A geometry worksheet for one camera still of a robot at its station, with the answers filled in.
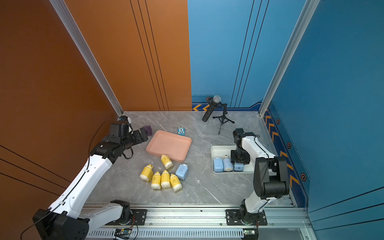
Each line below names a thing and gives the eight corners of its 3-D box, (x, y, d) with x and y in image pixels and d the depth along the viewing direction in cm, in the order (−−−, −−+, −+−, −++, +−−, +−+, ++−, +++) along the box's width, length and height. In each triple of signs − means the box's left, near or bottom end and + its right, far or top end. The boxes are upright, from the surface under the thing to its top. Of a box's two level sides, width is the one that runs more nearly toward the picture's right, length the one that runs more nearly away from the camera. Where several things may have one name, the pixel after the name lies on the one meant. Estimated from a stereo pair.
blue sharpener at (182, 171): (176, 180, 85) (175, 176, 81) (177, 167, 90) (176, 163, 86) (187, 180, 85) (187, 176, 81) (188, 167, 90) (187, 163, 86)
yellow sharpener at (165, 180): (162, 189, 84) (159, 185, 78) (164, 174, 89) (162, 169, 84) (170, 189, 84) (168, 185, 78) (172, 174, 89) (170, 169, 84)
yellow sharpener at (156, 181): (153, 191, 83) (150, 187, 77) (156, 176, 89) (153, 171, 83) (162, 191, 83) (159, 187, 77) (164, 176, 88) (161, 171, 83)
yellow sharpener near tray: (168, 171, 90) (166, 166, 84) (161, 162, 94) (159, 156, 88) (174, 167, 92) (172, 162, 86) (167, 158, 96) (165, 152, 90)
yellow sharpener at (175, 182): (176, 193, 82) (174, 189, 76) (168, 182, 86) (166, 177, 80) (182, 188, 84) (181, 183, 78) (175, 177, 88) (173, 172, 82)
